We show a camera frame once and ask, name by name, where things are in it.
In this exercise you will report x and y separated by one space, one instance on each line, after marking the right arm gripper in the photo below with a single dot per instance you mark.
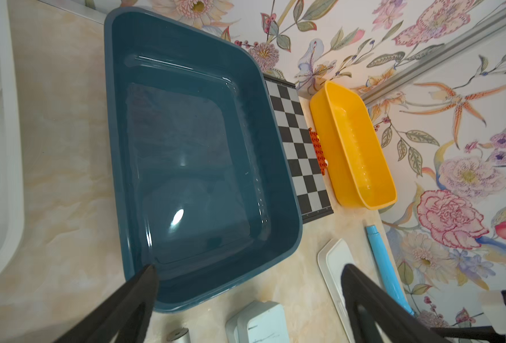
493 304

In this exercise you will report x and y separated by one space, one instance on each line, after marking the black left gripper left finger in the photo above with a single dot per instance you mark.
124 316

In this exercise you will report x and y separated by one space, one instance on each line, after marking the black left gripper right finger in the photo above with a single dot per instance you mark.
371 312

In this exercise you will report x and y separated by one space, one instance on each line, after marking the light blue pencil case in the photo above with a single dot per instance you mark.
258 322

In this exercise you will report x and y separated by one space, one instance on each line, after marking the grey cylindrical pencil case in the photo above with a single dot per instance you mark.
180 335

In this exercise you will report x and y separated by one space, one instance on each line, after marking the yellow storage box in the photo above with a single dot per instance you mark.
358 170

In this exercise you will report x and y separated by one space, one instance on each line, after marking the teal storage box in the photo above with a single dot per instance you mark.
202 185

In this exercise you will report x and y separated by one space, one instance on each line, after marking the black white checkerboard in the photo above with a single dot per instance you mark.
309 185

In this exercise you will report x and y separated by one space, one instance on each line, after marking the red toy brick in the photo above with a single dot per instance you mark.
322 161

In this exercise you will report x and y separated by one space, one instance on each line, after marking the right aluminium corner post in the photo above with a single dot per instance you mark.
486 29

